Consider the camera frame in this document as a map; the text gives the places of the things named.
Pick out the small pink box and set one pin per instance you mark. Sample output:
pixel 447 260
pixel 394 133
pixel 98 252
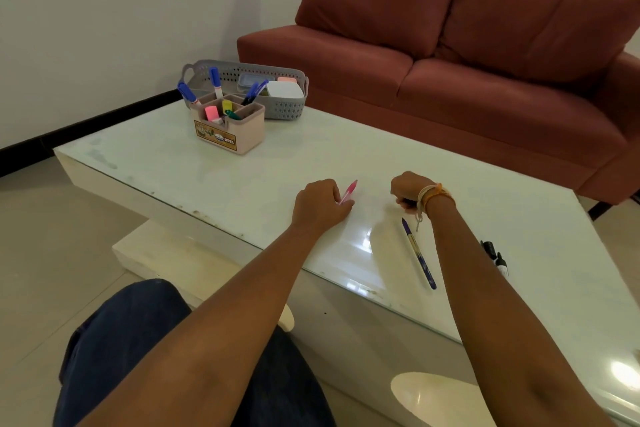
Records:
pixel 286 79

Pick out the blue marker cap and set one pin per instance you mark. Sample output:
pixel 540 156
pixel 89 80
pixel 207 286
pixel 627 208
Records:
pixel 186 91
pixel 215 76

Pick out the red fabric sofa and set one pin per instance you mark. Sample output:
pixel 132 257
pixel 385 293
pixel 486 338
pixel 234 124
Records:
pixel 375 56

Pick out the blue glue stick yellow cap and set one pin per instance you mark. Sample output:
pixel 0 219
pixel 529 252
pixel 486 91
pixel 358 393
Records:
pixel 227 105

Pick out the white glass-top coffee table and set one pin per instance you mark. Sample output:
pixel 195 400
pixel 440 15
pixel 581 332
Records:
pixel 500 201

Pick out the pink compartment pen organizer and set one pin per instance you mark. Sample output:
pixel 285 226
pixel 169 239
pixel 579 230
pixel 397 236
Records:
pixel 245 134

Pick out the person's left hand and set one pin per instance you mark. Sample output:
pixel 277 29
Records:
pixel 320 206

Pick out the grey-blue lidded square container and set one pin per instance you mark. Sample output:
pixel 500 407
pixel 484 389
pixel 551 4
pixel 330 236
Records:
pixel 250 81

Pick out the person's right forearm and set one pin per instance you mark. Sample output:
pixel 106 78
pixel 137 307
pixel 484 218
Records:
pixel 500 316

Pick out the green marker cap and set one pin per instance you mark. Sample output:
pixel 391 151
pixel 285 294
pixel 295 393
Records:
pixel 232 115

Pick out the dark blue jeans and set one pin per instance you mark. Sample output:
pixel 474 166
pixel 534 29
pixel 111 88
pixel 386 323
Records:
pixel 125 331

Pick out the person's right hand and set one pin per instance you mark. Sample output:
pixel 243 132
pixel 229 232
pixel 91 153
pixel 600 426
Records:
pixel 410 186

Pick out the black marker cap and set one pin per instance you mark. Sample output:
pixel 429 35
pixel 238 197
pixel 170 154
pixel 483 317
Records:
pixel 487 247

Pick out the white lidded container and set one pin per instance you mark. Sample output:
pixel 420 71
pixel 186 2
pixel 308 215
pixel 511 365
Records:
pixel 285 89

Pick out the black skirting board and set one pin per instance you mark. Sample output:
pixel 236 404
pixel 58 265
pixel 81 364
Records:
pixel 90 126

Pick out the person's left forearm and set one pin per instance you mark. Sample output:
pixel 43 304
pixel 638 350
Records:
pixel 210 331

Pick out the black pen clear blue cap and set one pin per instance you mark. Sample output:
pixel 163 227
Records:
pixel 260 87

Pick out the blue patterned pen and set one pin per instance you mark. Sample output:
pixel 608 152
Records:
pixel 420 254

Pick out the pink highlighter cap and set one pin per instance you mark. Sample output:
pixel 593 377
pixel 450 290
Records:
pixel 212 113

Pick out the pink pen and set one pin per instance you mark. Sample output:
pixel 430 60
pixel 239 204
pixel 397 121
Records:
pixel 348 190

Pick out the grey perforated plastic basket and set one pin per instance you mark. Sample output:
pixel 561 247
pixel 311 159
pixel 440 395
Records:
pixel 285 109

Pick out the white marker black tip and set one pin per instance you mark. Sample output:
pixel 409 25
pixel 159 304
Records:
pixel 501 264

